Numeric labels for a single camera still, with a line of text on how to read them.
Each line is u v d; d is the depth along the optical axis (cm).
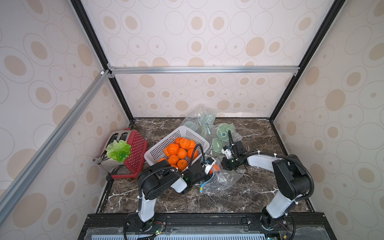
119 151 78
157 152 94
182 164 88
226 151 89
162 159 95
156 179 50
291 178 48
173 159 90
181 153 92
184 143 92
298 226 71
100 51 82
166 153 93
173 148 89
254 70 166
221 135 108
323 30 75
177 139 99
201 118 120
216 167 83
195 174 70
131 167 82
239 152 76
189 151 94
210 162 77
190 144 95
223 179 82
